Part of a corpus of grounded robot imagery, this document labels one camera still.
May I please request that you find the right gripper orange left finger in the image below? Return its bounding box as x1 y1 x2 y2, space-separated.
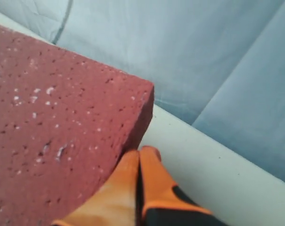
51 150 139 226

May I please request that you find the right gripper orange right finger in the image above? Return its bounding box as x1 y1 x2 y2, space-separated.
139 146 215 226

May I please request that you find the red brick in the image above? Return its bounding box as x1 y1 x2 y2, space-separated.
0 25 154 226

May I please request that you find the grey fabric backdrop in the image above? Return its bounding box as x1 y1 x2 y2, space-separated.
0 0 285 182

